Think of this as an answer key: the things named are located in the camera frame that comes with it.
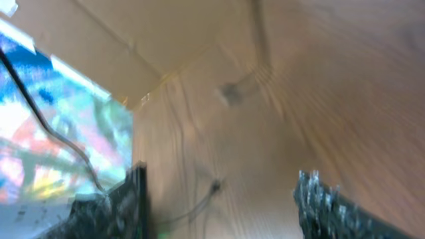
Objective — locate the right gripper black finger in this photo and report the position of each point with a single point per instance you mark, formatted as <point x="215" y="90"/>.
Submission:
<point x="326" y="214"/>

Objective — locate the cardboard box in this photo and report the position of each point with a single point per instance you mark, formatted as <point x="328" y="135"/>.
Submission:
<point x="134" y="48"/>

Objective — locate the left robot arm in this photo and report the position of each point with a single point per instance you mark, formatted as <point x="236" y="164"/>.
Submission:
<point x="123" y="212"/>

